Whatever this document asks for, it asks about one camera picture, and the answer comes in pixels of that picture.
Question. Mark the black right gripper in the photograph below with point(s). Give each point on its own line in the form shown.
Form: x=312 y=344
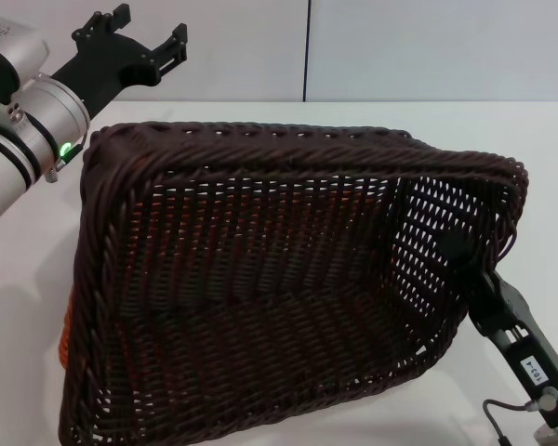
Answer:
x=548 y=371

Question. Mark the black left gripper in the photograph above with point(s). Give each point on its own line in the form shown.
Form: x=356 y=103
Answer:
x=107 y=60

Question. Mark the orange woven basket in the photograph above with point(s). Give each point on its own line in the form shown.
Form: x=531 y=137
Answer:
x=65 y=334

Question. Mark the dark brown woven basket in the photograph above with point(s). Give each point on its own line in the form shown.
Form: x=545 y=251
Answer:
x=260 y=302

